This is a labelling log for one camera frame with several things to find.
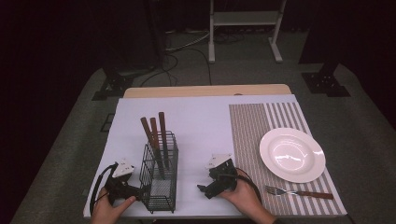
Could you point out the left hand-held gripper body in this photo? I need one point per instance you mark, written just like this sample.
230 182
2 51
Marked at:
120 186

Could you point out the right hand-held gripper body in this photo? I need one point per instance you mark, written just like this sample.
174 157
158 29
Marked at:
224 177

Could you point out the person's right hand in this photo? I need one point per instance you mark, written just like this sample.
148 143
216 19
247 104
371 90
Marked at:
244 197

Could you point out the person's left hand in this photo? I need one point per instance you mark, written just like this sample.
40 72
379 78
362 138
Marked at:
104 211

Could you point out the striped grey placemat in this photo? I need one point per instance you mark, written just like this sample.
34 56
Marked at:
249 140

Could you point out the white table sheet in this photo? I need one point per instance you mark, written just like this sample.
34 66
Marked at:
199 130

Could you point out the dark floor plate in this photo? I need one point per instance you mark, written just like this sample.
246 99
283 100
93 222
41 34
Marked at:
107 123

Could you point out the white round plate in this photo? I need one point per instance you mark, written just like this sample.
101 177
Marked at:
292 155

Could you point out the black stand base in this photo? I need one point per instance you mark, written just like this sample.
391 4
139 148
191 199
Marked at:
113 84
325 82

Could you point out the white metal stand frame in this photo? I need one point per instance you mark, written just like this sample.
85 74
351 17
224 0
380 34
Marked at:
246 18

